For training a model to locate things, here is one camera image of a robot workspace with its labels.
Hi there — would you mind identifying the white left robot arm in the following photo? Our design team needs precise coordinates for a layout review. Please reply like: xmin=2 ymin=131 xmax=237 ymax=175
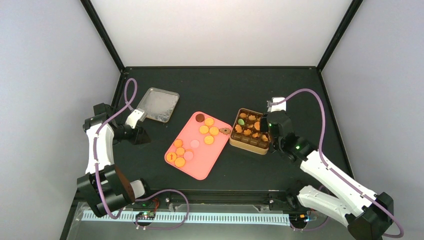
xmin=77 ymin=103 xmax=151 ymax=219

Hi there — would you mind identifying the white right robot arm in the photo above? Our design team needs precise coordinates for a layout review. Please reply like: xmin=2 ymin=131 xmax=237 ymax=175
xmin=260 ymin=110 xmax=394 ymax=240

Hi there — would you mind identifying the gold cookie tin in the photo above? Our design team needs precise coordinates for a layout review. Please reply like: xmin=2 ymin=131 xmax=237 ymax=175
xmin=229 ymin=108 xmax=270 ymax=155

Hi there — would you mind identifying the green sandwich cookie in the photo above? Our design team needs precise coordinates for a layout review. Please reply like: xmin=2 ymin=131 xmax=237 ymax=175
xmin=237 ymin=118 xmax=246 ymax=126

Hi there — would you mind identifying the silver metal tin lid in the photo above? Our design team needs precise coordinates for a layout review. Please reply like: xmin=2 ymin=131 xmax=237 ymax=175
xmin=136 ymin=87 xmax=180 ymax=123

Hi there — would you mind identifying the yellow biscuit red cross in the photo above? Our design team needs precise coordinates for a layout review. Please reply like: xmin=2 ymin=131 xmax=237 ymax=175
xmin=165 ymin=152 xmax=178 ymax=163

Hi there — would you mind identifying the round swirl tan cookie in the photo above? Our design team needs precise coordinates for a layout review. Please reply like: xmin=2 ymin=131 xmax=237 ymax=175
xmin=173 ymin=139 xmax=183 ymax=148

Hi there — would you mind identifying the round plain tan cookie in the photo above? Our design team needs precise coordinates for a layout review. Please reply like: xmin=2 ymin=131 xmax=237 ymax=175
xmin=175 ymin=147 xmax=186 ymax=156

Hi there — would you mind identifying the pink sandwich cookie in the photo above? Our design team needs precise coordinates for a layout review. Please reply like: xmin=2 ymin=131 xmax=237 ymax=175
xmin=183 ymin=151 xmax=194 ymax=161
xmin=190 ymin=139 xmax=200 ymax=149

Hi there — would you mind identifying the pink plastic tray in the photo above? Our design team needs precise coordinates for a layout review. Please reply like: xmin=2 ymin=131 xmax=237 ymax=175
xmin=164 ymin=111 xmax=232 ymax=180

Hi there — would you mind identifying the dark chocolate round cookie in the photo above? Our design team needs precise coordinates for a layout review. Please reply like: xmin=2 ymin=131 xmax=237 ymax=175
xmin=195 ymin=113 xmax=205 ymax=123

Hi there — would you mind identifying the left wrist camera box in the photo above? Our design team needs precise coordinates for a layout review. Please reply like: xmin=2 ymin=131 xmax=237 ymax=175
xmin=125 ymin=108 xmax=147 ymax=129

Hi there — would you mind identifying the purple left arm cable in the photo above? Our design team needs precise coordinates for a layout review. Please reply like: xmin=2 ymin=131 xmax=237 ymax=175
xmin=92 ymin=77 xmax=190 ymax=231

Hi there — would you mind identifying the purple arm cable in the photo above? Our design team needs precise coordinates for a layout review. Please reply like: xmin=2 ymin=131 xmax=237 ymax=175
xmin=281 ymin=88 xmax=405 ymax=239
xmin=92 ymin=77 xmax=190 ymax=231

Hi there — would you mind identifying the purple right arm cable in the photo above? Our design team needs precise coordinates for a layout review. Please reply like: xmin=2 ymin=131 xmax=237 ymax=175
xmin=281 ymin=88 xmax=405 ymax=239

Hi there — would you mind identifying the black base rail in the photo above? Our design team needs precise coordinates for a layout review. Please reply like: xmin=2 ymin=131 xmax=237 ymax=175
xmin=74 ymin=188 xmax=321 ymax=213

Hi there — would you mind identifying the white slotted cable duct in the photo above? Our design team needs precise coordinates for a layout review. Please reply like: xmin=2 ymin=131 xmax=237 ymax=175
xmin=81 ymin=210 xmax=292 ymax=227

